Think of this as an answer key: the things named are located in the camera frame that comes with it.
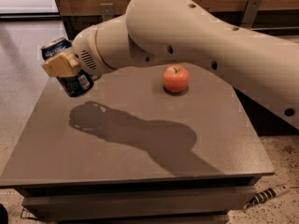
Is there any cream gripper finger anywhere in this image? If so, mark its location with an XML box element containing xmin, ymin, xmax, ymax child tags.
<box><xmin>42</xmin><ymin>49</ymin><xmax>80</xmax><ymax>77</ymax></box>

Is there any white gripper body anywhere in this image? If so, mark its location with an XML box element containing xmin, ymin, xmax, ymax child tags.
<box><xmin>72</xmin><ymin>25</ymin><xmax>114</xmax><ymax>76</ymax></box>

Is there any blue pepsi can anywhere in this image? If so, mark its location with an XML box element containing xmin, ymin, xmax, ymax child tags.
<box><xmin>41</xmin><ymin>37</ymin><xmax>93</xmax><ymax>97</ymax></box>

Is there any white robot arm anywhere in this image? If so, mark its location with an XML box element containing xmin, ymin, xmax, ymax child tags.
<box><xmin>42</xmin><ymin>0</ymin><xmax>299</xmax><ymax>129</ymax></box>

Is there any green soda can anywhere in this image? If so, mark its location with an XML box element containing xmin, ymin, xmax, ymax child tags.
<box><xmin>92</xmin><ymin>75</ymin><xmax>101</xmax><ymax>80</ymax></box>

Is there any red apple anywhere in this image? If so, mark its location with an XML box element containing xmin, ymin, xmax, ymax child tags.
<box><xmin>163</xmin><ymin>64</ymin><xmax>189</xmax><ymax>93</ymax></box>

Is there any grey table with drawers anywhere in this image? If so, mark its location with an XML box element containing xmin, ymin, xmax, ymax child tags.
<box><xmin>1</xmin><ymin>67</ymin><xmax>274</xmax><ymax>222</ymax></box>

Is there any white power strip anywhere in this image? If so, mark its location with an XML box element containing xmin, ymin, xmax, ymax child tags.
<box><xmin>243</xmin><ymin>185</ymin><xmax>291</xmax><ymax>210</ymax></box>

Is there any left metal wall bracket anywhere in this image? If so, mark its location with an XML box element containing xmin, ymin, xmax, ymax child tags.
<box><xmin>100</xmin><ymin>3</ymin><xmax>115</xmax><ymax>21</ymax></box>

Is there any metal wall bracket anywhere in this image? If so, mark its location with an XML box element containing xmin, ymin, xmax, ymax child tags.
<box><xmin>240</xmin><ymin>0</ymin><xmax>262</xmax><ymax>29</ymax></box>
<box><xmin>100</xmin><ymin>3</ymin><xmax>115</xmax><ymax>21</ymax></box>

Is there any right metal wall bracket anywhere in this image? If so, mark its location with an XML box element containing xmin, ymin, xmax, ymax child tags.
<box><xmin>240</xmin><ymin>0</ymin><xmax>262</xmax><ymax>29</ymax></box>

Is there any horizontal metal rail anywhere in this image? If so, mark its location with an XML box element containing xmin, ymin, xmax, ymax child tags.
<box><xmin>251</xmin><ymin>26</ymin><xmax>299</xmax><ymax>31</ymax></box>

